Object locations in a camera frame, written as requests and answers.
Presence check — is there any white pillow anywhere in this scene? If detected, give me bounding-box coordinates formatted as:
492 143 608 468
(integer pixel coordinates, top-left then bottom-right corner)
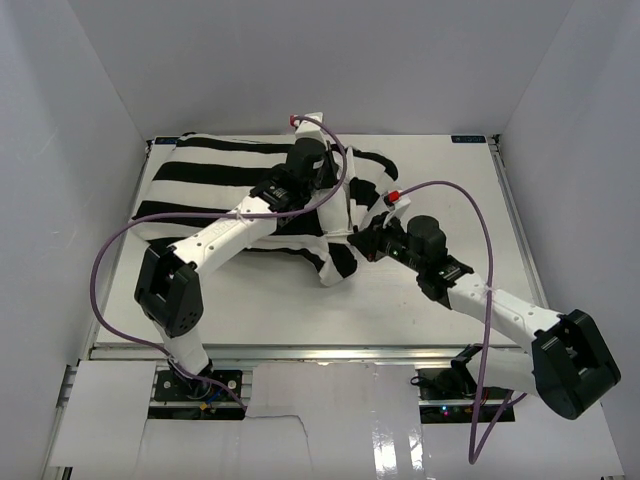
317 147 399 239

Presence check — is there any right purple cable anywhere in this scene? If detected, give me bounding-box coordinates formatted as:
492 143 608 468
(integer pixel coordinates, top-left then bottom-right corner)
399 180 497 465

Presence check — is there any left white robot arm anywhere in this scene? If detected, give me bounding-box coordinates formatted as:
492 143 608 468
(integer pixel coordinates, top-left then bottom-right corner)
134 138 337 399

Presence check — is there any black white striped pillowcase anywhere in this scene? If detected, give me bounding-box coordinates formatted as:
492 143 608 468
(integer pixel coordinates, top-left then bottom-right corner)
130 131 399 288

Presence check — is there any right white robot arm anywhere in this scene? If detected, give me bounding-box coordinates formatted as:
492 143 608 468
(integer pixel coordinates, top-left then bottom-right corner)
348 215 621 420

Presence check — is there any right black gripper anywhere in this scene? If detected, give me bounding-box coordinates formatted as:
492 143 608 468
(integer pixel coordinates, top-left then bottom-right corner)
348 212 425 275

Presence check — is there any purple cable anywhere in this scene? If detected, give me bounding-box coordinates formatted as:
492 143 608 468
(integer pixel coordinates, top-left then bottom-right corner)
399 180 497 465
91 115 351 414

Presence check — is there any left blue corner label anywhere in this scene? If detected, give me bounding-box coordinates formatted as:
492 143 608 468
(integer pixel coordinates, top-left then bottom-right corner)
153 136 180 146

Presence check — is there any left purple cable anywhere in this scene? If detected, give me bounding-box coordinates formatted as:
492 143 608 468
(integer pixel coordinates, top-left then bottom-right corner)
91 115 351 414

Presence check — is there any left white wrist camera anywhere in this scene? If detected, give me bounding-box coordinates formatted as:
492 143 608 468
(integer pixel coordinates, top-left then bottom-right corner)
290 115 326 145

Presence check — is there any right blue corner label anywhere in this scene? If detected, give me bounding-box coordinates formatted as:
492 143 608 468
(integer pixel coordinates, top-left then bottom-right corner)
451 135 486 144

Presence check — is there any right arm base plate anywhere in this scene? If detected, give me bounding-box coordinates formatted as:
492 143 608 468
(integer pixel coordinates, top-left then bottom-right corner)
410 368 515 425

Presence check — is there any blue corner label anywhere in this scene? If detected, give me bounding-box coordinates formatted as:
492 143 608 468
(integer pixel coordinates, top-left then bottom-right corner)
451 135 486 144
153 136 180 146

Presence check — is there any aluminium table frame rail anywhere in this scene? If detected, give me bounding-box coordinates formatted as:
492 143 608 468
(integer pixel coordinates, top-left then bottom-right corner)
489 134 564 346

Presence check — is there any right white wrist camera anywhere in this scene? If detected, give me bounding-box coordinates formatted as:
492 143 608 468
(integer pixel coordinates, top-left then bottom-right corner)
383 190 411 224

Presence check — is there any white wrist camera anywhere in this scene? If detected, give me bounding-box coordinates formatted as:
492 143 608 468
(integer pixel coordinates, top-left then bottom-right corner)
290 115 326 145
383 190 411 224

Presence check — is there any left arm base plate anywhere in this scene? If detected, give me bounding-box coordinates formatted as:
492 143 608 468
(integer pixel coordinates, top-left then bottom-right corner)
148 369 245 421

